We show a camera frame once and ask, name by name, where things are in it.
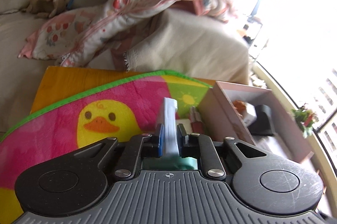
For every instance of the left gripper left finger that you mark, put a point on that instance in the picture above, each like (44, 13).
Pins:
(133, 152)

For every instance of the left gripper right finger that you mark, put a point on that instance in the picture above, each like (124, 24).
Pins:
(200, 147)

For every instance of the red lighter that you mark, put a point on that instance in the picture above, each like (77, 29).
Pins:
(196, 121)

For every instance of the teal plastic crank handle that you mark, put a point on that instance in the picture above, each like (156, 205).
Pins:
(170, 163)

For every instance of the brown bear figurine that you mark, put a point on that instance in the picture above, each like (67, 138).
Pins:
(240, 107)

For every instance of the white charger box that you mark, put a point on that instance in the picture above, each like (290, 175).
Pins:
(250, 115)

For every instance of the white cream tube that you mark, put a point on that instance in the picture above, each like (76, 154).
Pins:
(186, 123)

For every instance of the pink cardboard box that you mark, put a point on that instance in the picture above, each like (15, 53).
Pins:
(222, 120)

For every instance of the colourful cartoon play mat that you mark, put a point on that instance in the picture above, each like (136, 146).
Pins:
(120, 109)

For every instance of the beige sofa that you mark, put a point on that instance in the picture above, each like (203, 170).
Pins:
(176, 39)

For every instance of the potted flower plant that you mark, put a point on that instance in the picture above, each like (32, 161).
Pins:
(305, 118)

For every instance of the pink floral baby blanket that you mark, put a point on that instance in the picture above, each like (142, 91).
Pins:
(74, 37)

